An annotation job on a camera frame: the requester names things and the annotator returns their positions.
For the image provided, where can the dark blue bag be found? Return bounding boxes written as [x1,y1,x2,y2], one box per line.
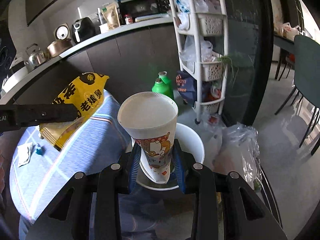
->
[176,70,197,107]

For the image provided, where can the beige round cooker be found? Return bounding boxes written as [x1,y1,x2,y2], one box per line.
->
[54,23,71,40]

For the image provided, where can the copper pot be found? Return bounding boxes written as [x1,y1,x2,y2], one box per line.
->
[47,38,73,58]

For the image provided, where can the white storage rack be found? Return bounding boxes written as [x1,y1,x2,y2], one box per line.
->
[169,0,230,125]

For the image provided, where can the kitchen counter dark cabinets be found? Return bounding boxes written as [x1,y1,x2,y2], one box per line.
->
[1,18,180,105]

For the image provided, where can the white rice cooker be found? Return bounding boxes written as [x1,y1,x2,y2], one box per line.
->
[9,52,25,77]

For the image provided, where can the yellow snack bag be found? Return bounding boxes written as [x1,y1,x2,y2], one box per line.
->
[38,72,110,152]

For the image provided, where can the black air fryer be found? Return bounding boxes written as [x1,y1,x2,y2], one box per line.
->
[72,17,96,44]

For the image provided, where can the clear plastic bag on floor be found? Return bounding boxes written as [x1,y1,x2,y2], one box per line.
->
[201,113,262,192]

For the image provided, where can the white paper cup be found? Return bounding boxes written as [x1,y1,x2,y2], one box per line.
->
[117,92,178,184]

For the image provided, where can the brown paper food bag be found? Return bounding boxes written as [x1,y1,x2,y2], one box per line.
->
[100,3,120,30]

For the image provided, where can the red lid jar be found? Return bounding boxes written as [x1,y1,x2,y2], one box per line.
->
[124,14,133,25]

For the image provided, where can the blue plaid tablecloth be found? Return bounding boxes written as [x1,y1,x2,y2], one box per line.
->
[9,90,131,239]

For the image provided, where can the white trash bin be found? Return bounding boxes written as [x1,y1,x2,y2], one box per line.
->
[136,123,205,191]

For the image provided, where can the white small sachet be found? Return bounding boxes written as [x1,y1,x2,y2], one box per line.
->
[17,142,34,167]

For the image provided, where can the dark green chair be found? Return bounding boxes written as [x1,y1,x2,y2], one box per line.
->
[275,35,319,144]

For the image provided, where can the blue crumpled wrapper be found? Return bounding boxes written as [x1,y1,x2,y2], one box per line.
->
[34,144,45,155]

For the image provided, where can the black microwave oven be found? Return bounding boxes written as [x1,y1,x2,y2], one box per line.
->
[118,0,170,23]

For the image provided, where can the green plastic bottle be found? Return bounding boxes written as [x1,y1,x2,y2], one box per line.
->
[151,71,174,100]

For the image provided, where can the steel kettle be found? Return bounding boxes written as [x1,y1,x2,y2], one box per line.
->
[25,43,50,70]

